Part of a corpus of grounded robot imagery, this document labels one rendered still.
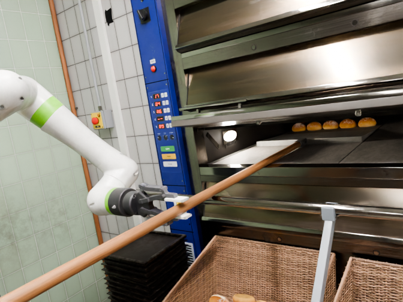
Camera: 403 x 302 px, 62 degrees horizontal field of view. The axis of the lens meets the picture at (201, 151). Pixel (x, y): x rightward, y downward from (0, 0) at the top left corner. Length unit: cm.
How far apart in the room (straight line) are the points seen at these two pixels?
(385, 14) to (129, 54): 114
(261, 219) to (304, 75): 60
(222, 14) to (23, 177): 134
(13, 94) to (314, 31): 96
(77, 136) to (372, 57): 99
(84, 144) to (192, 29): 67
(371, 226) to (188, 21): 108
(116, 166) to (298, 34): 79
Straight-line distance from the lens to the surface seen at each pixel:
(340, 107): 110
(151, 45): 164
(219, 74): 146
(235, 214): 152
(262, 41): 135
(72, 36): 217
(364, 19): 124
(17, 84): 109
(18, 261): 211
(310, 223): 138
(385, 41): 124
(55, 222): 217
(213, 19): 147
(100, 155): 123
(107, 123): 191
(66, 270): 76
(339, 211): 92
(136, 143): 183
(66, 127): 122
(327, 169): 130
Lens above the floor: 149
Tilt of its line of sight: 9 degrees down
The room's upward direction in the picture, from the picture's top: 9 degrees counter-clockwise
